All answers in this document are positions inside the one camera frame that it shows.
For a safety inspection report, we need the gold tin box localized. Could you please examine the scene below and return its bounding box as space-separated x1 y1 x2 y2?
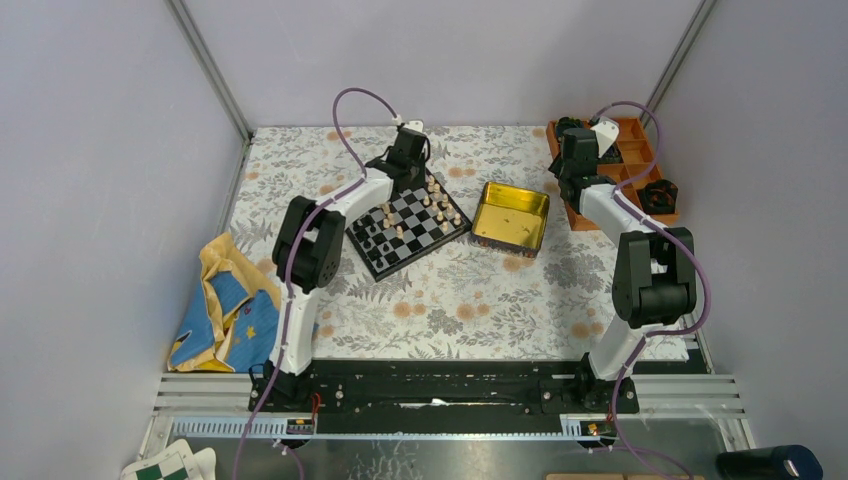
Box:
470 182 550 259

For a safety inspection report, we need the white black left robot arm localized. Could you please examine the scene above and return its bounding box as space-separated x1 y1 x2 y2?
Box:
270 120 429 411

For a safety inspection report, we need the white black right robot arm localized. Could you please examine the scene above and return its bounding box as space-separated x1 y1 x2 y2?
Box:
549 118 697 412

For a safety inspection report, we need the black grey chess board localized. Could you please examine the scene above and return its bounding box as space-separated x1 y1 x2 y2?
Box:
346 172 472 281

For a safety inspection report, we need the rolled blue floral tie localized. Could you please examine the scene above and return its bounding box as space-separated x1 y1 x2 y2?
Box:
554 117 583 138

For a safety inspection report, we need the orange wooden divider tray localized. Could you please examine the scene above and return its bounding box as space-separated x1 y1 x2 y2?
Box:
545 117 681 232

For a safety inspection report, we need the rolled black orange tie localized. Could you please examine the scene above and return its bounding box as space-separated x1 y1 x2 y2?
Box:
637 179 678 215

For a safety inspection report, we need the floral table mat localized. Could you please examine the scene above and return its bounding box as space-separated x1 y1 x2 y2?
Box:
229 126 616 360

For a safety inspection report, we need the blue yellow cloth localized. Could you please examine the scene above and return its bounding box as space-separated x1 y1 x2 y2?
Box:
167 232 281 373

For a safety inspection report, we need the dark blue cylinder bottle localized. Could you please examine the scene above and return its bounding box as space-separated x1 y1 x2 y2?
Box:
715 445 824 480

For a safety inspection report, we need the green white checker card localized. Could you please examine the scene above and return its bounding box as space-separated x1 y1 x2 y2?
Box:
119 439 217 480

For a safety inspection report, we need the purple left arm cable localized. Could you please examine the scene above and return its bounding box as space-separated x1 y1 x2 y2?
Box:
231 87 405 480

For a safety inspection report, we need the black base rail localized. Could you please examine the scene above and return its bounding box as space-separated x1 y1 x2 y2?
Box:
248 360 640 435

